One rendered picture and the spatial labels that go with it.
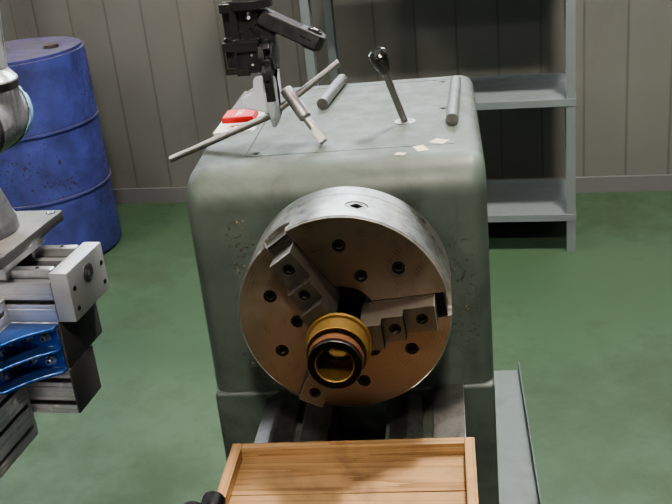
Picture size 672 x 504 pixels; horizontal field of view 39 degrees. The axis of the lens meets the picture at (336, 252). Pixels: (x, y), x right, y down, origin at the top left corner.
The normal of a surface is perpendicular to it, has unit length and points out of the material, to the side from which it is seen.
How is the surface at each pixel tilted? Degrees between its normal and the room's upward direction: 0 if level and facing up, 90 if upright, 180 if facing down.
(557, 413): 0
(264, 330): 90
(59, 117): 90
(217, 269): 90
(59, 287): 90
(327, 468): 0
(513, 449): 0
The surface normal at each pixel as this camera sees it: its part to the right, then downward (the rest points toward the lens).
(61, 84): 0.81, 0.15
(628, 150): -0.20, 0.40
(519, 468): -0.10, -0.92
